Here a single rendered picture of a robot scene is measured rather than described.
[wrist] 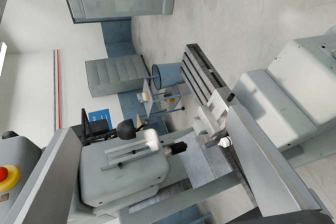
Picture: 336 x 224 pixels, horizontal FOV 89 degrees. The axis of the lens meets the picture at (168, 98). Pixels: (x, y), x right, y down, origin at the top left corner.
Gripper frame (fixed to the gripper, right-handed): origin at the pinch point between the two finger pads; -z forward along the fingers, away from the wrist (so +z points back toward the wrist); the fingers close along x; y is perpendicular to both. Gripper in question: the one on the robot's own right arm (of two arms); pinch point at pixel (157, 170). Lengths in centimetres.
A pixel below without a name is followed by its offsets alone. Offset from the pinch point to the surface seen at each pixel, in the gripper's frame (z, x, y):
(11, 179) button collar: -19, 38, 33
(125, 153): -30, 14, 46
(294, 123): -31, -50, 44
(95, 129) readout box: -63, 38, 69
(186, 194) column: -32, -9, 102
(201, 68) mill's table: -75, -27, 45
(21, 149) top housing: -28, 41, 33
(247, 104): -48, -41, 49
